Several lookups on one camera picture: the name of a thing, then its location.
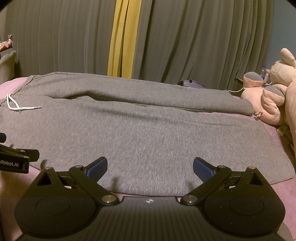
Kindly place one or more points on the purple box beside bed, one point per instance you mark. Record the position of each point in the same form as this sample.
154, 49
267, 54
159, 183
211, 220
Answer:
190, 84

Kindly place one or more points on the pink plush pig toy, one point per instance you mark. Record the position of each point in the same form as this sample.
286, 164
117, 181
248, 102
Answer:
268, 101

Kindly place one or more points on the beige plush rabbit toy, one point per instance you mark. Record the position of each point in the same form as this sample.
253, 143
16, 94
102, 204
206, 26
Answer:
282, 74

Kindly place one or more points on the plastic water bottle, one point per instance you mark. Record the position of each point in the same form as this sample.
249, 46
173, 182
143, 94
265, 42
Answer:
263, 72

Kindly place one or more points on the grey chair cushion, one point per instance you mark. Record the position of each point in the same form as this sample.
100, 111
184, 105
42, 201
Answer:
7, 67

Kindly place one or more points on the grey sweatpants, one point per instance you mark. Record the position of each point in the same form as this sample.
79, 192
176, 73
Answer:
149, 132

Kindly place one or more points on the yellow curtain strip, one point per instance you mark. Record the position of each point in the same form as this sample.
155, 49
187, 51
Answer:
123, 38

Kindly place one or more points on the grey curtain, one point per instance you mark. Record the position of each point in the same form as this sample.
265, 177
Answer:
210, 42

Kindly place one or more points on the small pink figurine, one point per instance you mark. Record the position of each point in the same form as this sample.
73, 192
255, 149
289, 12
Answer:
6, 44

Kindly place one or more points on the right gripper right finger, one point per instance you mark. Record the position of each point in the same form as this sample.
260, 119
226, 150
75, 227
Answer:
212, 177

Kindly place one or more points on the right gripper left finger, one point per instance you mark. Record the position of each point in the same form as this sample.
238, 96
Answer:
86, 179

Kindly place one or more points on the pink bed blanket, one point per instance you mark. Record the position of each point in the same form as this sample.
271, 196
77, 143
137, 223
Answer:
15, 184

